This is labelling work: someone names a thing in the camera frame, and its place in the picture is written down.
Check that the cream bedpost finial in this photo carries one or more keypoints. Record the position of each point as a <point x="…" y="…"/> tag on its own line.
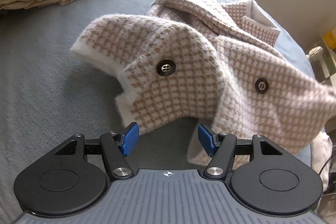
<point x="315" y="53"/>

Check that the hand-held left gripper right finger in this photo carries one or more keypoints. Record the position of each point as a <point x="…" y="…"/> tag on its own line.
<point x="206" y="140"/>

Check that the cream folded garment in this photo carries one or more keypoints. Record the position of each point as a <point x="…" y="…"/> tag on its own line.
<point x="319" y="142"/>

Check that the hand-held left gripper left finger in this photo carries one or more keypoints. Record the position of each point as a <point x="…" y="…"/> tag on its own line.
<point x="130" y="138"/>

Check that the white desk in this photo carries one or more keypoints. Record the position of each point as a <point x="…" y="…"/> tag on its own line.
<point x="328" y="61"/>

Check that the beige houndstooth coat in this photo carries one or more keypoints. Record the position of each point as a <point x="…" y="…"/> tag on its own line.
<point x="170" y="87"/>

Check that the yellow box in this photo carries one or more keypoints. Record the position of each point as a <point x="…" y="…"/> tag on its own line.
<point x="330" y="39"/>

